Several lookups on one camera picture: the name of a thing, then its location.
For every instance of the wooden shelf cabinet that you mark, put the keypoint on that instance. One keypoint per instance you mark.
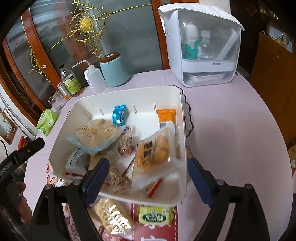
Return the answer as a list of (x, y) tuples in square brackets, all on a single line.
[(272, 81)]

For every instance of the clear wafer biscuit packet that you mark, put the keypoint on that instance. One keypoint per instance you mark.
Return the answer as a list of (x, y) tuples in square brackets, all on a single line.
[(93, 162)]

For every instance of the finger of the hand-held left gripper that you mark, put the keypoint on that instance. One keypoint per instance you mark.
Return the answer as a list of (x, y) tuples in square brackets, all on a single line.
[(31, 148)]

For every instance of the puffed cracker clear packet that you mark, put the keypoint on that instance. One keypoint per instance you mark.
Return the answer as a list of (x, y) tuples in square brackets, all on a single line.
[(114, 177)]

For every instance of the red container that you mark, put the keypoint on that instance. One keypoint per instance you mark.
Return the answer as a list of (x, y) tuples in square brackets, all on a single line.
[(22, 142)]

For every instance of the clear bag round flatbread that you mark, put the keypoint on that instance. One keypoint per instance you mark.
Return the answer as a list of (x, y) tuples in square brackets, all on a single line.
[(97, 134)]

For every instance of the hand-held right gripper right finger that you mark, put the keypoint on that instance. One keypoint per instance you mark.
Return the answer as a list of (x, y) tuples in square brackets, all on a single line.
[(198, 183)]

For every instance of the teal blue candy packet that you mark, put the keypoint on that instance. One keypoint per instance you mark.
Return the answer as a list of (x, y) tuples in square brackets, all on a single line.
[(119, 115)]

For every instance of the glass door small gold ornament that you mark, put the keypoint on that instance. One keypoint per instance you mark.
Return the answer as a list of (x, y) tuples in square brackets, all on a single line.
[(18, 58)]

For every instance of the white barcode snack packet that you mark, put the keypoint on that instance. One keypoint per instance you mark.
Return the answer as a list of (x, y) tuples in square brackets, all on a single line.
[(130, 170)]

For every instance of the clear glass cup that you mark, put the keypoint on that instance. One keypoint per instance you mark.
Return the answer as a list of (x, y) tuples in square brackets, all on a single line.
[(56, 102)]

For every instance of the grey white snack packet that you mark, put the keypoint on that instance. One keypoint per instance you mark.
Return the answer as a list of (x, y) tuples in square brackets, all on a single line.
[(76, 162)]

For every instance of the clear plastic bottle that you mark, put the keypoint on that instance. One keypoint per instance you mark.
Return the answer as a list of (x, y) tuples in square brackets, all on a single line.
[(206, 45)]

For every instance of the orange yellow pastry packet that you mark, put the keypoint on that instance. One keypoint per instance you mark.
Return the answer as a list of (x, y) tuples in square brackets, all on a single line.
[(152, 155)]

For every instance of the white squeeze wash bottle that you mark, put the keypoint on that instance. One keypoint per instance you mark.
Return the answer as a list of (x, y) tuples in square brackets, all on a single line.
[(97, 78)]

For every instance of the teal white bottle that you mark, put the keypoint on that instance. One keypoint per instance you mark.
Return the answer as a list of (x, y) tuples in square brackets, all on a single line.
[(190, 44)]

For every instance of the square puffed rice cake packet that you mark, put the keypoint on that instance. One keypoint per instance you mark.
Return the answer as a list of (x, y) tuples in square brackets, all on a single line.
[(108, 213)]

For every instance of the green label glass bottle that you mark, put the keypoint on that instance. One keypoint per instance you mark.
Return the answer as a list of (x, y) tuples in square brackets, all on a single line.
[(72, 84)]

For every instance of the wooden framed picture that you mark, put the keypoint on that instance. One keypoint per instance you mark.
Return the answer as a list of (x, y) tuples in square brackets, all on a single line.
[(8, 129)]

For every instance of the teal canister brown lid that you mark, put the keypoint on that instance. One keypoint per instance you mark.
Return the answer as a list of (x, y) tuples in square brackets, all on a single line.
[(114, 70)]

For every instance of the green tissue pack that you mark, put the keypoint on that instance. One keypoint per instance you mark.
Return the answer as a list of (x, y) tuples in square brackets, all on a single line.
[(47, 121)]

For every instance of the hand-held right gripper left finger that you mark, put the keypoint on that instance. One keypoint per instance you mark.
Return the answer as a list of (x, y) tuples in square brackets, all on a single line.
[(97, 180)]

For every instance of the person's left hand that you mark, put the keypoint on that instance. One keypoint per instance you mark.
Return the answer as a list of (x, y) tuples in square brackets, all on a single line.
[(24, 208)]

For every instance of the glass door large gold ornament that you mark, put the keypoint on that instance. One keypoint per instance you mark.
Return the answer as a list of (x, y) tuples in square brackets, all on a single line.
[(129, 34)]

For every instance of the orange white protein bar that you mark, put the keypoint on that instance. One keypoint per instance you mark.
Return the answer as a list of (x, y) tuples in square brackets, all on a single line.
[(165, 117)]

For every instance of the brown nut bar packet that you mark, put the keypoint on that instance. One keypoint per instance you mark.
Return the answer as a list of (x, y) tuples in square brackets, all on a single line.
[(126, 144)]

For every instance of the white plastic storage bin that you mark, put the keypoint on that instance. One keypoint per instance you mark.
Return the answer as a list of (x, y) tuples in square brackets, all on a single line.
[(148, 99)]

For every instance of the white sterilizer cabinet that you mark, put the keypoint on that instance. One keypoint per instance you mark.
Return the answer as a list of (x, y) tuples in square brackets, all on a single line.
[(173, 58)]

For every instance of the small green cake packet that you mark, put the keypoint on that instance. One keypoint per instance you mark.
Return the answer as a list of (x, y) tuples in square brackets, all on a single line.
[(156, 216)]

